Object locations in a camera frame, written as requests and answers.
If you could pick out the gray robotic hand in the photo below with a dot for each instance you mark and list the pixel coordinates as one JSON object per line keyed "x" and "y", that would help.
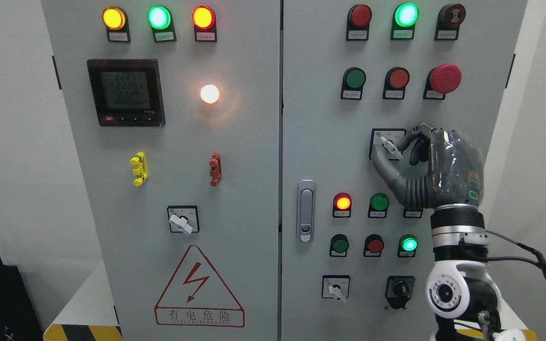
{"x": 454, "y": 175}

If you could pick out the gray rotary switch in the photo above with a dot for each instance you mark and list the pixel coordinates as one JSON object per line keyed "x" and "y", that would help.
{"x": 387, "y": 138}
{"x": 335, "y": 287}

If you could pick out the green indicator light middle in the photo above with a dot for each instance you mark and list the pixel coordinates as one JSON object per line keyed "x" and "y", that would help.
{"x": 379, "y": 202}

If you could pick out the green indicator light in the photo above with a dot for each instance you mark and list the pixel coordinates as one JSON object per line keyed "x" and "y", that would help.
{"x": 379, "y": 202}
{"x": 159, "y": 17}
{"x": 406, "y": 14}

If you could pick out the lit green push button lower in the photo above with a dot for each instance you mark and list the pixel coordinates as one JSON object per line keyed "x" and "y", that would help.
{"x": 407, "y": 246}

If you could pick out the red emergency stop button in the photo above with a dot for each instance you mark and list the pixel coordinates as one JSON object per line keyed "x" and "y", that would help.
{"x": 445, "y": 78}

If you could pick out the red push button lower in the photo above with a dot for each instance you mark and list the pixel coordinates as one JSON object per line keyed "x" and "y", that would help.
{"x": 373, "y": 246}

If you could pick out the red push button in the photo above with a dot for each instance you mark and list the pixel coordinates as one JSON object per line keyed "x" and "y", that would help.
{"x": 373, "y": 246}
{"x": 397, "y": 78}

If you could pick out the red push button upper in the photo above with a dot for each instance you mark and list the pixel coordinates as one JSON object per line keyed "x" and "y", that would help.
{"x": 397, "y": 78}

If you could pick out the lit red indicator light middle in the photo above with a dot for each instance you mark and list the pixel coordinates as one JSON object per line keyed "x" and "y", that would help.
{"x": 342, "y": 202}

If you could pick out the green push button upper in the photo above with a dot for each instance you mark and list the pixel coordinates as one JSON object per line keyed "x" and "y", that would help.
{"x": 354, "y": 78}

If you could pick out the dark red buzzer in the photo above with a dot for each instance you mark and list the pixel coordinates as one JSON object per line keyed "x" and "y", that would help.
{"x": 451, "y": 16}

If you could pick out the green indicator light top right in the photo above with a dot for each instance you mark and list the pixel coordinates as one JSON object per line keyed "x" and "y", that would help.
{"x": 406, "y": 14}

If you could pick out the red indicator light top right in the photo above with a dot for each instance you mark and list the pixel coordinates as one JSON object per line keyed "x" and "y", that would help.
{"x": 359, "y": 16}

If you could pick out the gray electrical cabinet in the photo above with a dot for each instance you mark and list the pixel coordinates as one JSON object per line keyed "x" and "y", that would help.
{"x": 282, "y": 116}

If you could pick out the red toggle clamp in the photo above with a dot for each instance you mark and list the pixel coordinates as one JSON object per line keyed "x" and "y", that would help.
{"x": 215, "y": 169}

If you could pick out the white glowing indicator light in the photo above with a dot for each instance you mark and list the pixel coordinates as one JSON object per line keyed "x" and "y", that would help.
{"x": 209, "y": 94}

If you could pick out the red electric hazard warning sticker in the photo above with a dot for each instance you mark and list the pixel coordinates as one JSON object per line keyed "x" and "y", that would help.
{"x": 196, "y": 295}

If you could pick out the red indicator light top left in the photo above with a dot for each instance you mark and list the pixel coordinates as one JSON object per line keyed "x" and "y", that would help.
{"x": 203, "y": 17}

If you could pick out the yellow toggle clamp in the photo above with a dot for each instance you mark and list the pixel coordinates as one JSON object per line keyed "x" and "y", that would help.
{"x": 138, "y": 161}

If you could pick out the green indicator light top left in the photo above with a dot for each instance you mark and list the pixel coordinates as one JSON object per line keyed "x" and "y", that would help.
{"x": 159, "y": 17}

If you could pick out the black digital power meter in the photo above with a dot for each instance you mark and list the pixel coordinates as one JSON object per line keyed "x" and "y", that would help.
{"x": 127, "y": 92}

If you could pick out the yellow indicator light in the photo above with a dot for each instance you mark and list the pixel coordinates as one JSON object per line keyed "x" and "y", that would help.
{"x": 114, "y": 18}

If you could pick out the black box with antenna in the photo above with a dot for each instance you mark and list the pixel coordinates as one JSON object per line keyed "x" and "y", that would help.
{"x": 18, "y": 321}

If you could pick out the black rotary selector switch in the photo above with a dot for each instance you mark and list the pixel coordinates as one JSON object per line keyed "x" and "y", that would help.
{"x": 399, "y": 290}

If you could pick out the silver door handle lock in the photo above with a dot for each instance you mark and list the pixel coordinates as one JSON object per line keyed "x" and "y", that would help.
{"x": 306, "y": 200}

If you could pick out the gray rotary switch left door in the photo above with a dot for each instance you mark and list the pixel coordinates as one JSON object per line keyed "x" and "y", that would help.
{"x": 183, "y": 219}

